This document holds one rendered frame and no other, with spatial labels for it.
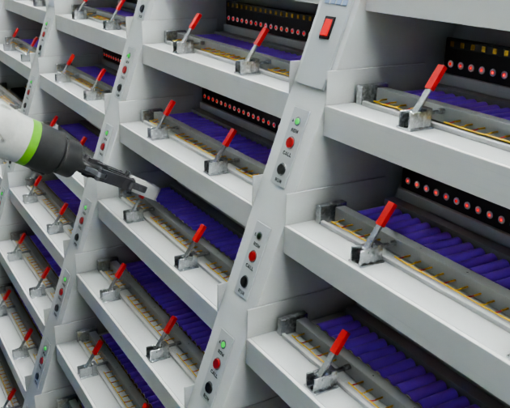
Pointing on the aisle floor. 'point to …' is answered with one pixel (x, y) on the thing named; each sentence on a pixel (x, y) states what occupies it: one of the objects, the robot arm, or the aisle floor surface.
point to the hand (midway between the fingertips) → (142, 187)
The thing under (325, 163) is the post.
